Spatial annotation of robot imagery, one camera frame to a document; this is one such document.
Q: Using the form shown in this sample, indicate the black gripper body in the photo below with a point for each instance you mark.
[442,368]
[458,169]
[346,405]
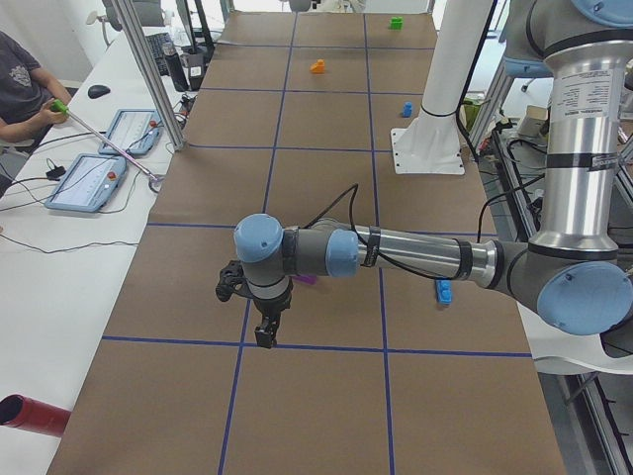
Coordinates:
[270,305]

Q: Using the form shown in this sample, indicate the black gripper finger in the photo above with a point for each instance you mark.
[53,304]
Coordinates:
[266,332]

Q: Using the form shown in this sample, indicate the purple trapezoid block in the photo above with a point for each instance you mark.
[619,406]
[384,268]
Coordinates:
[307,279]

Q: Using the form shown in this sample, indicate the orange trapezoid block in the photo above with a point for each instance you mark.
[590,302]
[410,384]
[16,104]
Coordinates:
[318,67]

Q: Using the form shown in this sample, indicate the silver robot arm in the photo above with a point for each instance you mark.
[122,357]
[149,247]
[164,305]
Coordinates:
[567,272]

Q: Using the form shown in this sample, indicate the long blue block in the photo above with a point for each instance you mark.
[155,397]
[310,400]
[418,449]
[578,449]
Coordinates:
[443,292]

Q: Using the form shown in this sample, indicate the near teach pendant tablet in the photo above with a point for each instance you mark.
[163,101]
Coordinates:
[88,184]

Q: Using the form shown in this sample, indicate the teach pendant tablet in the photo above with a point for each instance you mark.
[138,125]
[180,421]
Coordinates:
[88,184]
[135,130]

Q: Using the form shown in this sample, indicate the far teach pendant tablet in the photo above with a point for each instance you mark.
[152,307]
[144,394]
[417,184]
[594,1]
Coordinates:
[135,130]

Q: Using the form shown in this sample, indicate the small blue block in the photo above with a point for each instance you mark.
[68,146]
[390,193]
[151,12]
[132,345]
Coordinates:
[407,109]

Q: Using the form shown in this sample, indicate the red cylinder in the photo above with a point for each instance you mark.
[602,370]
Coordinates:
[24,413]

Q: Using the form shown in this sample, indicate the black water bottle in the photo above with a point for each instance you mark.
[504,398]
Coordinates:
[175,67]

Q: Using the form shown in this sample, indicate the black computer mouse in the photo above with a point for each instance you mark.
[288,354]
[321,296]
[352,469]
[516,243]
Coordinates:
[97,91]

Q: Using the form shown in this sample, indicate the black keyboard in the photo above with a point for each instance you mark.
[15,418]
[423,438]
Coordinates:
[155,43]

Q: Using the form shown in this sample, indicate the green double block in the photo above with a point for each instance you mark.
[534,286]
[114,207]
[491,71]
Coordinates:
[396,23]

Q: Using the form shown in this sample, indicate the person in grey shirt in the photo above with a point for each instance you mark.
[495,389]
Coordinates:
[27,92]

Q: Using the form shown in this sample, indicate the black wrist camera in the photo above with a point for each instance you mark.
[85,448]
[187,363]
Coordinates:
[232,282]

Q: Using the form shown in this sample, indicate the white pedestal column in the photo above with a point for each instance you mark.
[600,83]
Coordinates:
[430,144]

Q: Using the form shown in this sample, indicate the green handled reach stick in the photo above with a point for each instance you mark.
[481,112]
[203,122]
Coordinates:
[154,180]

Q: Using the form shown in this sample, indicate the aluminium frame post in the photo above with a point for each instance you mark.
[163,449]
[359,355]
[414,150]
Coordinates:
[129,19]

